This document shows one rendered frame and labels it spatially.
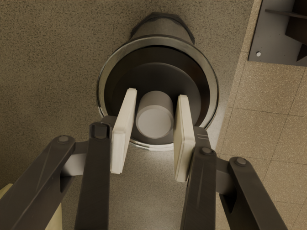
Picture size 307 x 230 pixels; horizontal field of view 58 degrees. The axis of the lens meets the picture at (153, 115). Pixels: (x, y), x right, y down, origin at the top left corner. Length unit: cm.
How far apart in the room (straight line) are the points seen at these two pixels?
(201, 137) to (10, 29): 40
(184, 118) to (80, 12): 32
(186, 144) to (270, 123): 152
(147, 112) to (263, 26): 129
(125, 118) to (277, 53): 137
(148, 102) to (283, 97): 145
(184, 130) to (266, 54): 134
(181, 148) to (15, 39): 40
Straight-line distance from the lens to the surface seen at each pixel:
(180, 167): 17
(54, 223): 65
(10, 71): 54
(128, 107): 18
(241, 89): 154
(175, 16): 42
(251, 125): 165
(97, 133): 15
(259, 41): 147
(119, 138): 16
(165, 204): 62
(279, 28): 149
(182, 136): 16
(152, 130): 20
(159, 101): 20
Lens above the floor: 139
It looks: 64 degrees down
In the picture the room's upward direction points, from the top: 174 degrees counter-clockwise
